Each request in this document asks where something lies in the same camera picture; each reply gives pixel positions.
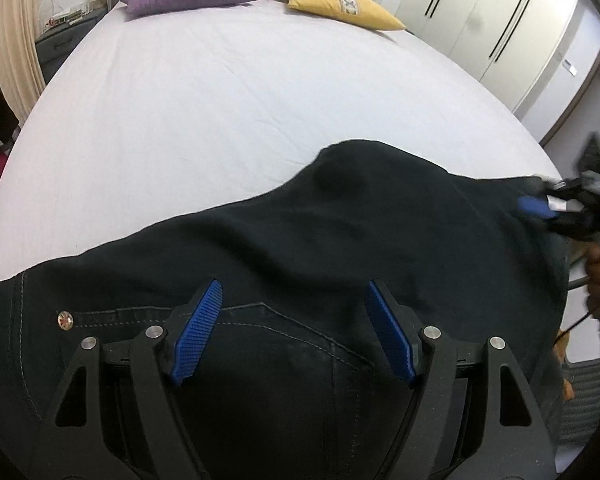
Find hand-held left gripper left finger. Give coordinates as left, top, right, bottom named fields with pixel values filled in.
left=22, top=278, right=224, bottom=480

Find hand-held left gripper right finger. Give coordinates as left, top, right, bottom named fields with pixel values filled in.
left=363, top=279, right=561, bottom=480

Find yellow cushion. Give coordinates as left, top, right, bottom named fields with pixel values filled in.
left=278, top=0, right=407, bottom=32

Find white bed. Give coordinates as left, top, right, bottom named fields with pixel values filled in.
left=0, top=0, right=563, bottom=288

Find white wardrobe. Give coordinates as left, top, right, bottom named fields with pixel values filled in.
left=378, top=0, right=600, bottom=143

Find black pants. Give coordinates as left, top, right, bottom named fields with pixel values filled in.
left=0, top=137, right=571, bottom=480

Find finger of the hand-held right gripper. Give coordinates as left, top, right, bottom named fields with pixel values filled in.
left=517, top=180, right=588, bottom=233

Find cream curtain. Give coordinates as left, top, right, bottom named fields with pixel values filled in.
left=0, top=0, right=48, bottom=123

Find grey bedside table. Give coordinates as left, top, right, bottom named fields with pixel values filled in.
left=32, top=2, right=113, bottom=73

